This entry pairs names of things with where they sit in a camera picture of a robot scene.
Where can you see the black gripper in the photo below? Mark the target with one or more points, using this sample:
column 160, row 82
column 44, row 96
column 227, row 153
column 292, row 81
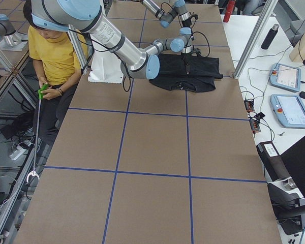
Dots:
column 185, row 57
column 186, row 23

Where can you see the black graphic t-shirt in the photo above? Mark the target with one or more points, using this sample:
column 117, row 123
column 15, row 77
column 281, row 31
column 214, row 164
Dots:
column 172, row 74

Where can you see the green handled reacher grabber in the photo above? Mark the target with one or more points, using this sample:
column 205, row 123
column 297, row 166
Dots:
column 33, row 173

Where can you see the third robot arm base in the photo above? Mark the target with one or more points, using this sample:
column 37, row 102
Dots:
column 10, row 38

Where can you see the red metal bottle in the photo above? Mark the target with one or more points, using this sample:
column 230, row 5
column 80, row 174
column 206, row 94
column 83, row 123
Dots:
column 228, row 11

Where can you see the orange connector strip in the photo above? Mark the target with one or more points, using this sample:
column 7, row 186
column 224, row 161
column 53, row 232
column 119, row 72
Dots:
column 252, row 116

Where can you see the black water bottle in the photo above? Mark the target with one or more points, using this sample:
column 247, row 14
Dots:
column 270, row 37

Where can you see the upper teach pendant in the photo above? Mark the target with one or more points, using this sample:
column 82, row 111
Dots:
column 285, row 77

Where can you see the teach pendant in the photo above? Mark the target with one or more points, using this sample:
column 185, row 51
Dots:
column 285, row 77
column 289, row 110

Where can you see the lower teach pendant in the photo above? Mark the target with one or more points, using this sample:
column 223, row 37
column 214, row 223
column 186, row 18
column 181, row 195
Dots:
column 289, row 110

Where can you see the brown paper table cover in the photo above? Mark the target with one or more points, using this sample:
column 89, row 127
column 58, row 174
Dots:
column 155, row 166

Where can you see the black desktop box device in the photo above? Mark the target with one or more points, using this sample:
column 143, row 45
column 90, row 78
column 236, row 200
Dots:
column 274, row 168

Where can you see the person in yellow shirt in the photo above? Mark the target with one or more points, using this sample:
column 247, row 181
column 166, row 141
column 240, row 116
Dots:
column 55, row 63

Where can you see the black monitor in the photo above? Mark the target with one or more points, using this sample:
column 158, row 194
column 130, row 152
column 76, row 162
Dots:
column 294, row 161

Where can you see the white power strip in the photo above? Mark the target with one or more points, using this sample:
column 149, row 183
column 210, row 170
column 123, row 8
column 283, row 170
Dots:
column 18, row 151

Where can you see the aluminium frame post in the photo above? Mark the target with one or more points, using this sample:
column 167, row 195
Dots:
column 257, row 31

